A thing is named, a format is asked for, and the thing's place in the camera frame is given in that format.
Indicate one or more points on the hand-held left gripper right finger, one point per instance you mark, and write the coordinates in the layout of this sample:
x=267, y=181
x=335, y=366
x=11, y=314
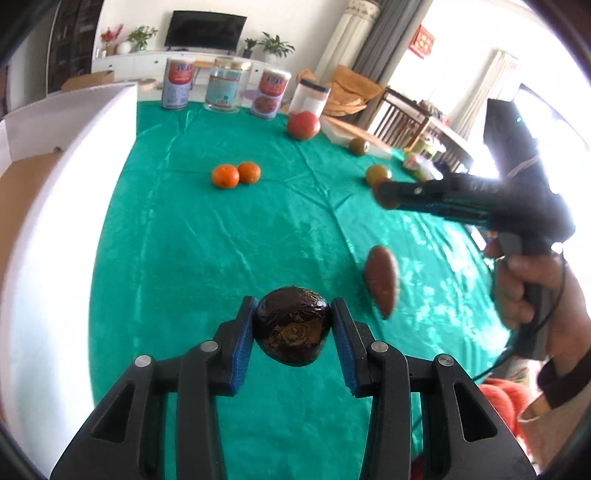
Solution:
x=344, y=353

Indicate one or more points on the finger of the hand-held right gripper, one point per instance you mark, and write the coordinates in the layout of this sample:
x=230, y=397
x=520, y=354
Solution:
x=429, y=188
x=443, y=207

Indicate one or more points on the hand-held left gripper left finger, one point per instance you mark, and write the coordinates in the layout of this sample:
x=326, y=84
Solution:
x=242, y=353

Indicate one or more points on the small reddish brown fruit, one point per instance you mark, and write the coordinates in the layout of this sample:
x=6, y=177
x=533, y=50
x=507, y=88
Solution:
x=382, y=194

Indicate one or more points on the green yellow citrus fruit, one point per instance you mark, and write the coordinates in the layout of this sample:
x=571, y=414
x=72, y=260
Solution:
x=376, y=173

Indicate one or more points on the dark brown round fruit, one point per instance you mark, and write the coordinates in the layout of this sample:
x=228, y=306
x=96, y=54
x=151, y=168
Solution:
x=292, y=325

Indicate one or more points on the kiwi fruit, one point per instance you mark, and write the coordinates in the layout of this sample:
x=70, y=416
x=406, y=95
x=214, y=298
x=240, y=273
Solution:
x=358, y=146

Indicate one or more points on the sweet potato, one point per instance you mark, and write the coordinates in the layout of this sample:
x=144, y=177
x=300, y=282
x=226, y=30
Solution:
x=382, y=277

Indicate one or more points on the red apple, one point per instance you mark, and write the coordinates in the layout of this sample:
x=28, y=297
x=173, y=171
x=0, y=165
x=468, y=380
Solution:
x=304, y=125

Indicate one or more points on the orange tangerine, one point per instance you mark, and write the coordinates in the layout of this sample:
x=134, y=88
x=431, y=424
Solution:
x=225, y=177
x=250, y=172

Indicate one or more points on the white foam box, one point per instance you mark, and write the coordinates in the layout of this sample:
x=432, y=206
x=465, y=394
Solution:
x=60, y=221

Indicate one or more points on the person's right forearm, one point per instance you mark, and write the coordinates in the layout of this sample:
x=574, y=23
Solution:
x=554, y=424

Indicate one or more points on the person's right hand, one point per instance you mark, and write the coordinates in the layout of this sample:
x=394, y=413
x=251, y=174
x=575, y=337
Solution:
x=510, y=295

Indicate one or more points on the white printed plastic bag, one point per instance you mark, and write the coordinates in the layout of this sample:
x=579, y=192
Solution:
x=422, y=166

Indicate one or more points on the wooden side table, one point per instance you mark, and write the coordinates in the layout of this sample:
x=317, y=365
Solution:
x=448, y=138

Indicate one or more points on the wooden chair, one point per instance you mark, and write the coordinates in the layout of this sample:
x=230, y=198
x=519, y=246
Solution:
x=397, y=115

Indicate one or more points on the green tablecloth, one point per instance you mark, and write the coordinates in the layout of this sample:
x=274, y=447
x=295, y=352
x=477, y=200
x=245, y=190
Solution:
x=207, y=258

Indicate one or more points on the white flat box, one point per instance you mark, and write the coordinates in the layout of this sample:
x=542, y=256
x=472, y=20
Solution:
x=341, y=131

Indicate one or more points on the white curtain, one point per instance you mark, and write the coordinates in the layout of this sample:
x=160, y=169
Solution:
x=485, y=92

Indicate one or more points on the orange lounge chair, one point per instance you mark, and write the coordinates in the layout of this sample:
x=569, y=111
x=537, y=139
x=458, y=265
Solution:
x=351, y=87

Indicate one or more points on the clear jar with black lid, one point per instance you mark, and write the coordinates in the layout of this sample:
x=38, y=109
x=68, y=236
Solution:
x=310, y=97

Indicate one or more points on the grey curtain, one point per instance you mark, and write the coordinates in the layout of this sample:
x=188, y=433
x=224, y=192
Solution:
x=392, y=32

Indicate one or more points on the orange red cushion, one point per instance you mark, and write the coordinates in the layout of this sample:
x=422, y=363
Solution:
x=505, y=406

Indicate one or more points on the white standing air conditioner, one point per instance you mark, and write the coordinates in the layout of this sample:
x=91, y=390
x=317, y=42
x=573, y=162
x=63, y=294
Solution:
x=351, y=37

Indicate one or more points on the red label tin can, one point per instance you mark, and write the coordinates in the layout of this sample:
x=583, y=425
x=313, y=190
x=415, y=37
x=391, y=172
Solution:
x=270, y=94
x=178, y=85

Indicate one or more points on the large green potted plant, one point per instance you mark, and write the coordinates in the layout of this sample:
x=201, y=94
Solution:
x=276, y=46

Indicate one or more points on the clear glass jar gold lid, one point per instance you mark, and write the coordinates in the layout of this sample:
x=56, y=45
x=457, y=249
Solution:
x=224, y=87

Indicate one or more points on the small green potted plant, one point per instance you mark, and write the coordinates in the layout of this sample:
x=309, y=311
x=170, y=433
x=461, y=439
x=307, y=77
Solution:
x=250, y=46

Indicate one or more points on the black television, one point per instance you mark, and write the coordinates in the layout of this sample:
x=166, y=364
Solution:
x=205, y=30

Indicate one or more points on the white television cabinet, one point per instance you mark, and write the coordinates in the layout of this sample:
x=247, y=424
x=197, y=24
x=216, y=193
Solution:
x=138, y=60

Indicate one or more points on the brown cardboard box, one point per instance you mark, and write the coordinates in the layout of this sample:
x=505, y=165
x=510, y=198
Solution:
x=87, y=83

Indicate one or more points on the red flowers in vase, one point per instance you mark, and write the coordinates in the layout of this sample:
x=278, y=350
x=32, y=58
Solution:
x=111, y=37

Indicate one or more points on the dark bookshelf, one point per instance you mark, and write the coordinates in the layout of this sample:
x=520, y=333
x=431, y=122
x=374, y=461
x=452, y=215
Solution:
x=76, y=41

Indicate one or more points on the red wall hanging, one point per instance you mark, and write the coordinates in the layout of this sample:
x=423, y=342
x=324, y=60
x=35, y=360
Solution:
x=423, y=41

